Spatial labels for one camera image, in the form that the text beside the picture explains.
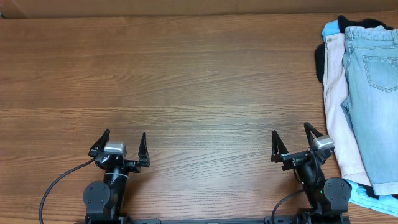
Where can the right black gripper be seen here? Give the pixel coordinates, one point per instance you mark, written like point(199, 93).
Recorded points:
point(279, 153)

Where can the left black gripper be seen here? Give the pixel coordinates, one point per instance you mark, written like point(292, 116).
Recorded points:
point(134, 165)

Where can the light blue denim shorts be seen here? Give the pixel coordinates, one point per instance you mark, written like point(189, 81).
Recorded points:
point(370, 63)

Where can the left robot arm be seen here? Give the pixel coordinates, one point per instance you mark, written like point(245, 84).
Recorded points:
point(104, 199)

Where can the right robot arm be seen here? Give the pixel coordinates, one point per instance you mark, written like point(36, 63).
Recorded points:
point(328, 198)

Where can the beige pink shorts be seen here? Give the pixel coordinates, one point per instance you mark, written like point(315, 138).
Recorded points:
point(335, 91)

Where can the light blue garment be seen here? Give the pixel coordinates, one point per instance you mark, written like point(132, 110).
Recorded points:
point(373, 199)

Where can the black garment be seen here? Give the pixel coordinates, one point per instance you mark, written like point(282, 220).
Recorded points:
point(320, 59)

